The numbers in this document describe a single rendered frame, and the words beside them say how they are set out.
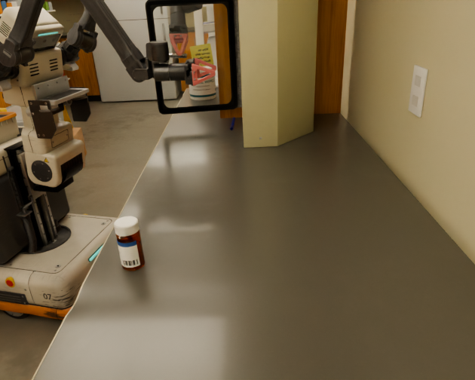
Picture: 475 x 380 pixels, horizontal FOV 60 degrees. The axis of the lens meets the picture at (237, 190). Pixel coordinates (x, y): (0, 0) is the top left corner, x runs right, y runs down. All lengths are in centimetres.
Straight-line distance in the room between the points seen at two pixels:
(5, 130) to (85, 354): 168
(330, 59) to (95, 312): 129
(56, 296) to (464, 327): 172
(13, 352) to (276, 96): 161
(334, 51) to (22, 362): 183
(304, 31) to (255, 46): 18
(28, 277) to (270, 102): 139
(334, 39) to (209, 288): 119
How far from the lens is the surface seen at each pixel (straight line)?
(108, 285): 77
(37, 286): 210
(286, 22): 130
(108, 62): 647
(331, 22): 167
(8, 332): 231
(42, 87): 190
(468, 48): 93
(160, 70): 142
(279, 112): 132
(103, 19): 148
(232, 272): 75
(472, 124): 90
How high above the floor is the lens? 139
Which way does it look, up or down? 26 degrees down
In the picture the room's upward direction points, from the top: 3 degrees counter-clockwise
